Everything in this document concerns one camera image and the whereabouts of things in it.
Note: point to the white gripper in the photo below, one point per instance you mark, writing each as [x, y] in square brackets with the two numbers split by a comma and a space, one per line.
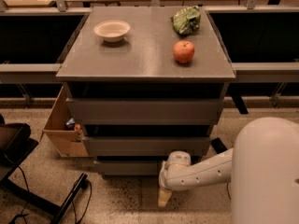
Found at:
[163, 178]

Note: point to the grey bottom drawer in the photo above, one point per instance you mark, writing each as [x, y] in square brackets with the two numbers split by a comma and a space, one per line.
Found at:
[128, 168]

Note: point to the grey drawer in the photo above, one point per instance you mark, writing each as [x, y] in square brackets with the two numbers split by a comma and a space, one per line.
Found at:
[145, 146]
[128, 168]
[146, 111]

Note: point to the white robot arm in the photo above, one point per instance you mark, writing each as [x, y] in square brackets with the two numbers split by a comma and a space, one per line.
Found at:
[262, 168]

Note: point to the grey middle drawer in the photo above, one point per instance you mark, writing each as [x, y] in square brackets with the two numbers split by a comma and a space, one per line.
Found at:
[145, 146]

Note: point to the grey top drawer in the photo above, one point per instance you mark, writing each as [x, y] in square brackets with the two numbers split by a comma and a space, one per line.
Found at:
[146, 111]

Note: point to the grey drawer cabinet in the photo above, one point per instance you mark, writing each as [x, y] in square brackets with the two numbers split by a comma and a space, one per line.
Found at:
[142, 66]

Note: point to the black power adapter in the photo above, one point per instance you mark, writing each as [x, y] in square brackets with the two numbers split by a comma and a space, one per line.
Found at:
[218, 145]

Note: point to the brown cardboard box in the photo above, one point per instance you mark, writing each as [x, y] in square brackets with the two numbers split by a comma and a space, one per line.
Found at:
[67, 141]

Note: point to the blue item in box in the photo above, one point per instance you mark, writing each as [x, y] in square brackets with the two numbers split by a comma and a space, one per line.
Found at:
[70, 124]

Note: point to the red apple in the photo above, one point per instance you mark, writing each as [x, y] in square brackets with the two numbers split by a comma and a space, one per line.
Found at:
[183, 51]

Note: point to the black chair seat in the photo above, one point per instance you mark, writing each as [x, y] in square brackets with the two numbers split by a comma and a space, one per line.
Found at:
[16, 144]

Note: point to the black stand base left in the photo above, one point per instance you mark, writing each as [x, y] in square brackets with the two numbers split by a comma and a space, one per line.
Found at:
[56, 211]

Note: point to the white paper bowl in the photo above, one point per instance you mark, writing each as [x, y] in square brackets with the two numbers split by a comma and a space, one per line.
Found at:
[112, 31]

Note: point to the green chip bag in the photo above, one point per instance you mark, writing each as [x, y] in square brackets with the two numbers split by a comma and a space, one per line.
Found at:
[186, 21]

